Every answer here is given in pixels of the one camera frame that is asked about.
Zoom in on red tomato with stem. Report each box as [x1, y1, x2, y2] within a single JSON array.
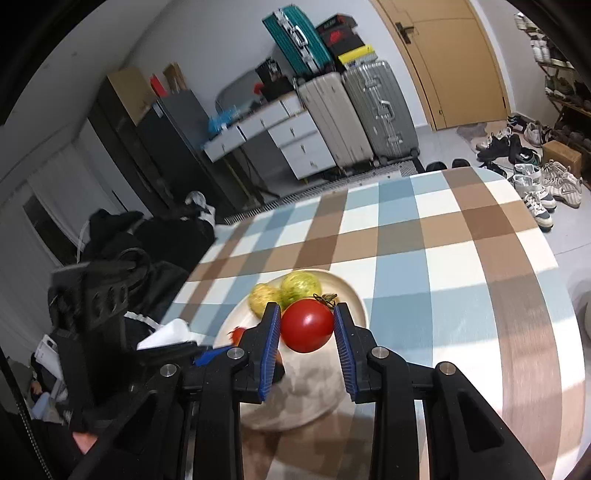
[[280, 298, 334, 353]]

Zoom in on wrinkled yellow passion fruit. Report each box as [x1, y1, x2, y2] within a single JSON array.
[[247, 283, 281, 318]]

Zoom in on yellow-green passion fruit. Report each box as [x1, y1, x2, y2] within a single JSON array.
[[280, 270, 322, 309]]

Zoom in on left hand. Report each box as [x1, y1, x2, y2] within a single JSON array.
[[72, 432, 98, 455]]

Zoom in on cream round plate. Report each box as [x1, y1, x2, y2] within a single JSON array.
[[212, 268, 370, 432]]

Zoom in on checkered tablecloth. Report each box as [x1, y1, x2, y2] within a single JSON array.
[[166, 167, 585, 479]]

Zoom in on black refrigerator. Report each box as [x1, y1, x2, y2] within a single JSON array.
[[136, 90, 247, 218]]

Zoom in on white drawer desk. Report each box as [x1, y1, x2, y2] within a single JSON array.
[[204, 92, 337, 180]]

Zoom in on silver suitcase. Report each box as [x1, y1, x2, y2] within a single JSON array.
[[342, 60, 420, 160]]

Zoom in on beige suitcase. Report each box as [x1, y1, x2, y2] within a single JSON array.
[[297, 72, 374, 170]]

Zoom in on cardboard box on floor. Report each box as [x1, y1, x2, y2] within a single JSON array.
[[542, 140, 583, 178]]

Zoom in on teal suitcase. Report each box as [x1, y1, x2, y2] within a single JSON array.
[[263, 4, 334, 79]]

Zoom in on black and yellow boxes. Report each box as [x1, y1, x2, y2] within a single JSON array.
[[315, 14, 378, 73]]

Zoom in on wooden door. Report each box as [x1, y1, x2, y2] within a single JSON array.
[[373, 0, 508, 130]]

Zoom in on wooden shoe rack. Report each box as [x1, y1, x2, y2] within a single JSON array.
[[514, 12, 590, 187]]

